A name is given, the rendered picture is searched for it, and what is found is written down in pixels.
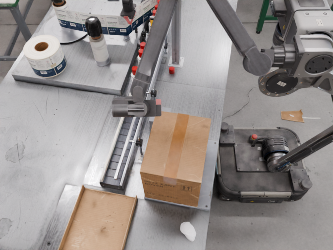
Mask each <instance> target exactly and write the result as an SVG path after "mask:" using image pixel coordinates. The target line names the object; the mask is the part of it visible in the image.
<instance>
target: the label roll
mask: <svg viewBox="0 0 333 250"><path fill-rule="evenodd" d="M23 53H24V55H25V57H26V58H27V60H28V62H29V64H30V66H31V68H32V69H33V71H34V73H35V74H36V75H37V76H39V77H43V78H49V77H54V76H57V75H59V74H60V73H62V72H63V71H64V70H65V68H66V66H67V60H66V57H65V55H64V52H63V50H62V47H61V45H60V42H59V40H58V39H57V38H56V37H55V36H52V35H39V36H36V37H34V38H32V39H30V40H29V41H28V42H27V43H26V44H25V45H24V48H23Z"/></svg>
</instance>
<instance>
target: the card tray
mask: <svg viewBox="0 0 333 250"><path fill-rule="evenodd" d="M136 202H137V195H136V196H135V197H132V196H126V195H122V194H116V193H111V192H106V191H101V190H95V189H90V188H85V187H84V186H83V185H82V187H81V189H80V192H79V195H78V197H77V200H76V203H75V205H74V208H73V211H72V213H71V216H70V219H69V221H68V223H67V226H66V229H65V231H64V234H63V237H62V239H61V242H60V245H59V247H58V250H124V247H125V243H126V239H127V235H128V232H129V228H130V224H131V220H132V217H133V213H134V209H135V205H136Z"/></svg>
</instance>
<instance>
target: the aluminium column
mask: <svg viewBox="0 0 333 250"><path fill-rule="evenodd" d="M171 41H172V64H179V63H180V47H181V0H178V2H177V5H176V8H175V11H174V14H173V16H172V19H171Z"/></svg>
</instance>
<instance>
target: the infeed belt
mask: <svg viewBox="0 0 333 250"><path fill-rule="evenodd" d="M152 78H153V76H152ZM151 81H152V79H151ZM150 84H151V82H150ZM149 88H150V85H149ZM149 88H148V91H149ZM148 91H147V92H148ZM132 120H133V117H125V118H124V121H123V124H122V127H121V129H120V132H119V135H118V138H117V141H116V144H115V147H114V150H113V153H112V156H111V159H110V162H109V165H108V168H107V171H106V174H105V177H104V180H103V182H102V183H103V184H108V185H113V186H119V185H120V182H121V178H122V175H123V172H124V169H125V165H126V162H127V159H128V155H129V152H130V149H131V146H132V142H129V143H128V146H127V149H126V153H125V156H124V159H123V162H122V165H121V168H120V171H119V174H118V178H117V180H115V179H114V176H115V173H116V170H117V167H118V164H119V161H120V158H121V154H122V151H123V148H124V145H125V142H126V139H127V136H128V133H129V130H130V126H131V123H132ZM139 120H140V118H138V117H137V118H136V121H135V124H134V127H133V130H132V134H131V137H130V140H133V139H134V136H135V133H136V130H137V127H138V123H139Z"/></svg>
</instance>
